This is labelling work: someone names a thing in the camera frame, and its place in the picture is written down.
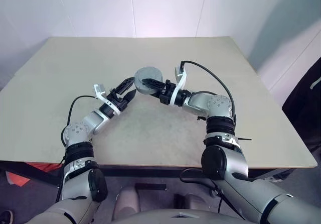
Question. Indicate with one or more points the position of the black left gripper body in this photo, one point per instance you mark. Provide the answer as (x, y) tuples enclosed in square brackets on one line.
[(119, 101)]

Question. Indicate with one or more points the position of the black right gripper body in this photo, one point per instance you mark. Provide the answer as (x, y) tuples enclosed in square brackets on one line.
[(166, 93)]

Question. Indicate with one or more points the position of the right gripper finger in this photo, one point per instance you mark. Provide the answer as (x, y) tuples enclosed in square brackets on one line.
[(153, 83)]

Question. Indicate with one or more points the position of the grey round motor lid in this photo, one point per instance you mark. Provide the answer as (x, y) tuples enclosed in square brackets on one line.
[(150, 73)]

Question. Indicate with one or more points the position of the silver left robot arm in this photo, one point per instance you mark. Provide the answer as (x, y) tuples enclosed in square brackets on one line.
[(80, 138)]

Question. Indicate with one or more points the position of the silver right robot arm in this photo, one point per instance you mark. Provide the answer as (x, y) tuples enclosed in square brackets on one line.
[(225, 163)]

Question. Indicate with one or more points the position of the black zip tie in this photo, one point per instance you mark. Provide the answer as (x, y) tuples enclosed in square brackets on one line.
[(244, 139)]

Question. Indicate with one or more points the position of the black flat bar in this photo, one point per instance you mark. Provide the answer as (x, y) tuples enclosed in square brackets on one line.
[(150, 186)]

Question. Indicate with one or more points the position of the beige rounded left knee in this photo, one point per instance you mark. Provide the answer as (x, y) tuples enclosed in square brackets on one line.
[(128, 201)]

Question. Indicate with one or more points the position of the beige rounded knee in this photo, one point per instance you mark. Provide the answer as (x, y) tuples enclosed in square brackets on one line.
[(128, 201), (196, 201)]

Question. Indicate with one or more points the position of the small black block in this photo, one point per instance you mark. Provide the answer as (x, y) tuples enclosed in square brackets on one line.
[(179, 201)]

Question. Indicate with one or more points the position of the beige rounded right knee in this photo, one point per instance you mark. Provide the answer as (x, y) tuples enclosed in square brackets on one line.
[(196, 201)]

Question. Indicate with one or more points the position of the grey robot torso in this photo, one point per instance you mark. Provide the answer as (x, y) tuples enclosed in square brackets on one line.
[(175, 216)]

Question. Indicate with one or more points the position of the orange object under table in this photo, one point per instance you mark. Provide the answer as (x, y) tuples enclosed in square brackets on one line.
[(17, 178)]

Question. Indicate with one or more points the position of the dark garment with white stripe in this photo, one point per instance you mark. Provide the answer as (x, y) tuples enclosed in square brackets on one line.
[(306, 113)]

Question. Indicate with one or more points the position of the dark shoe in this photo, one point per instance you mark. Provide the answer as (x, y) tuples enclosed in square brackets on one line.
[(6, 217)]

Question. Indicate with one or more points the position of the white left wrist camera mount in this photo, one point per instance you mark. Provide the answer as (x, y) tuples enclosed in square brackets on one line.
[(100, 89)]

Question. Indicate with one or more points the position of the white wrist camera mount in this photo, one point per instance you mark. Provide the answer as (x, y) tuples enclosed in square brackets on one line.
[(179, 73), (100, 89)]

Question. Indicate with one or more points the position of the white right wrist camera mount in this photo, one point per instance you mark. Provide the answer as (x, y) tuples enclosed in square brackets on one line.
[(179, 73)]

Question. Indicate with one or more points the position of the black metal table frame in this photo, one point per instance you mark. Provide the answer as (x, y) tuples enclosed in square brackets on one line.
[(150, 171)]

